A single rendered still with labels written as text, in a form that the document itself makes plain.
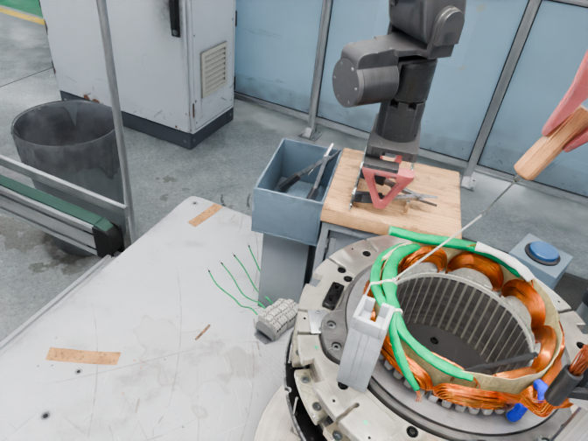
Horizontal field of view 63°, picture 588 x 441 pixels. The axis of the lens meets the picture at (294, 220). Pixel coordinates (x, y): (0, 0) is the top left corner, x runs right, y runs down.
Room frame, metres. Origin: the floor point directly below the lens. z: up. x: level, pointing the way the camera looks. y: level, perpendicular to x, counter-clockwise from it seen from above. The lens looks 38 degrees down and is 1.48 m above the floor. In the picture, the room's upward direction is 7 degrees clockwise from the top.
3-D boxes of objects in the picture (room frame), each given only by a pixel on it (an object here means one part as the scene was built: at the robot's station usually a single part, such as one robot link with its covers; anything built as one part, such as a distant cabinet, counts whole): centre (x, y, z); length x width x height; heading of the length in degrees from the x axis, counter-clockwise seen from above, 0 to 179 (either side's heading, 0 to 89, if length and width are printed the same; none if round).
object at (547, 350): (0.30, -0.24, 1.12); 0.06 x 0.02 x 0.04; 161
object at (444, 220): (0.64, -0.15, 1.05); 0.20 x 0.19 x 0.02; 80
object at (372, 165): (0.57, -0.12, 1.13); 0.07 x 0.07 x 0.09; 80
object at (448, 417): (0.33, -0.18, 1.05); 0.22 x 0.22 x 0.12
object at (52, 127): (1.59, 0.90, 0.39); 0.39 x 0.39 x 0.35
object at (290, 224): (0.66, 0.00, 0.92); 0.17 x 0.11 x 0.28; 170
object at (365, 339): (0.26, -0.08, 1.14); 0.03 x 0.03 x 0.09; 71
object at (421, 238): (0.40, -0.18, 1.15); 0.15 x 0.04 x 0.02; 71
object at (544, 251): (0.56, -0.37, 1.04); 0.04 x 0.04 x 0.01
